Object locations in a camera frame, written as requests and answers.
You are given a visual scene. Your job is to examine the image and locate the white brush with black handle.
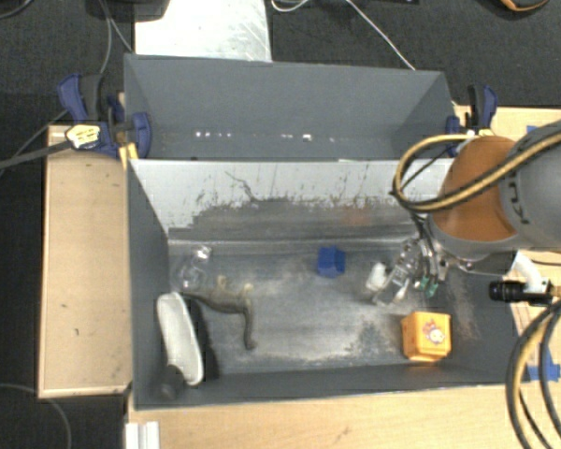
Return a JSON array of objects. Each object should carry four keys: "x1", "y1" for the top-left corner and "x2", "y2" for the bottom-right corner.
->
[{"x1": 155, "y1": 291, "x2": 206, "y2": 402}]

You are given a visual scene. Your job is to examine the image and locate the grey metal bin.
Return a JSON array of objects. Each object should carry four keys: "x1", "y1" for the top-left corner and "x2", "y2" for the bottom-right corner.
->
[{"x1": 122, "y1": 52, "x2": 532, "y2": 411}]

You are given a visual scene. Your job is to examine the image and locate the pale wood board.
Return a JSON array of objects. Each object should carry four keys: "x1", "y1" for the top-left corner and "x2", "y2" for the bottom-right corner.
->
[{"x1": 36, "y1": 123, "x2": 135, "y2": 399}]

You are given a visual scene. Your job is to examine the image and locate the clear glass bulb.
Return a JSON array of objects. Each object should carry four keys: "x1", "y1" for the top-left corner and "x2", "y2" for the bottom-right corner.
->
[{"x1": 171, "y1": 244, "x2": 214, "y2": 294}]

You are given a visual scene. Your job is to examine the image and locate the blue block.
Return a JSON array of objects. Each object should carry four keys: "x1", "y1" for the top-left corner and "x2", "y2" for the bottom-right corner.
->
[{"x1": 316, "y1": 245, "x2": 348, "y2": 280}]

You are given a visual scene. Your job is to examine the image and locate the orange printed box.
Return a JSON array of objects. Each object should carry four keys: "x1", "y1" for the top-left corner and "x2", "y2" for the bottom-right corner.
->
[{"x1": 399, "y1": 310, "x2": 453, "y2": 364}]

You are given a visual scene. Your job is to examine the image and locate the grey-brown toy lizard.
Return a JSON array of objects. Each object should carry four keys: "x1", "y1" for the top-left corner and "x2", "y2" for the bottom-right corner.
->
[{"x1": 185, "y1": 275, "x2": 259, "y2": 352}]

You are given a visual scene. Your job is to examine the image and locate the black cylinder on white bracket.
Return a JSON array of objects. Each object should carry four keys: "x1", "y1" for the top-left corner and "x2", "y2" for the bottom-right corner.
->
[{"x1": 488, "y1": 249, "x2": 554, "y2": 306}]

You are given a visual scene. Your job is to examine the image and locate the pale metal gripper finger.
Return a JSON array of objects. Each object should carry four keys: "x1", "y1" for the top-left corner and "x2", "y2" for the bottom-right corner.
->
[
  {"x1": 371, "y1": 282, "x2": 410, "y2": 307},
  {"x1": 365, "y1": 262, "x2": 397, "y2": 295}
]

